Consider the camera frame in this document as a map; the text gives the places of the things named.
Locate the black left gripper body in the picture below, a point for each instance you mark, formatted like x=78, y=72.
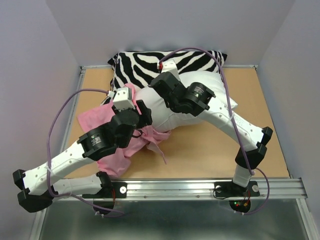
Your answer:
x=125, y=143

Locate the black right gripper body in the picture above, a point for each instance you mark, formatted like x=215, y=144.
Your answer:
x=173, y=106

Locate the white pillow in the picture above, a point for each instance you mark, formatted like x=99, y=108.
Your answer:
x=163, y=119

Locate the pink floral satin pillowcase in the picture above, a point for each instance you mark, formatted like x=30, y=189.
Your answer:
x=117, y=164

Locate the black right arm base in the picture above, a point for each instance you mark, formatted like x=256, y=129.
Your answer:
x=239, y=197

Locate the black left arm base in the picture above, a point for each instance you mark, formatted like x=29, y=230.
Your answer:
x=111, y=190

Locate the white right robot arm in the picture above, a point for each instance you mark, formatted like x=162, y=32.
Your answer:
x=197, y=96

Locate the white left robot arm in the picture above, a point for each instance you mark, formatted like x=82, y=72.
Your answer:
x=40, y=186

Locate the zebra print pillow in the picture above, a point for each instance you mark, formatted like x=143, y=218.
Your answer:
x=139, y=68

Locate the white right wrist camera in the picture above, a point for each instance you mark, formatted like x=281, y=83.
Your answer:
x=168, y=66

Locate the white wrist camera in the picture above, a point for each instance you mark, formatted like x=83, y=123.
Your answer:
x=168, y=66
x=122, y=98

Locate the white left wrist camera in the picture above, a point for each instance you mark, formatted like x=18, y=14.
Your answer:
x=122, y=98

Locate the aluminium table frame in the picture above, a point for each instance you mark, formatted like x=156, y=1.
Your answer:
x=72, y=129

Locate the aluminium mounting rail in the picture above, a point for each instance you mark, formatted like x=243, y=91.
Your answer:
x=177, y=189

